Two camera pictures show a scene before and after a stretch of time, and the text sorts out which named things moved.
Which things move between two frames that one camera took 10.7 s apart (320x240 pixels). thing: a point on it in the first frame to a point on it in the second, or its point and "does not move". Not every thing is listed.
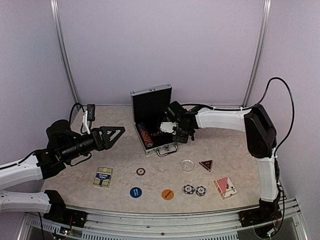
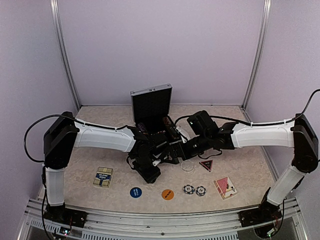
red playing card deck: x=225 y=187 does not move
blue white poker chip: x=200 y=191 does not move
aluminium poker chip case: x=148 y=105 does not move
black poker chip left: x=189 y=189 does not move
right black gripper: x=183 y=139 to x=179 y=146
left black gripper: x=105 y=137 to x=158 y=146
